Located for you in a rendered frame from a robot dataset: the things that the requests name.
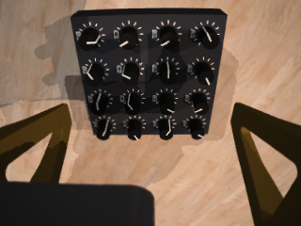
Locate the black knob box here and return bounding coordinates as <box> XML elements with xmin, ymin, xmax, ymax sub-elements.
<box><xmin>71</xmin><ymin>8</ymin><xmax>228</xmax><ymax>140</ymax></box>

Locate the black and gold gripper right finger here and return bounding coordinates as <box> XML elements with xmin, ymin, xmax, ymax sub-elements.
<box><xmin>230</xmin><ymin>103</ymin><xmax>301</xmax><ymax>226</ymax></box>

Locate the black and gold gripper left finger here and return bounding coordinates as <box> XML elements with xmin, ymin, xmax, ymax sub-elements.
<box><xmin>0</xmin><ymin>104</ymin><xmax>71</xmax><ymax>183</ymax></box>

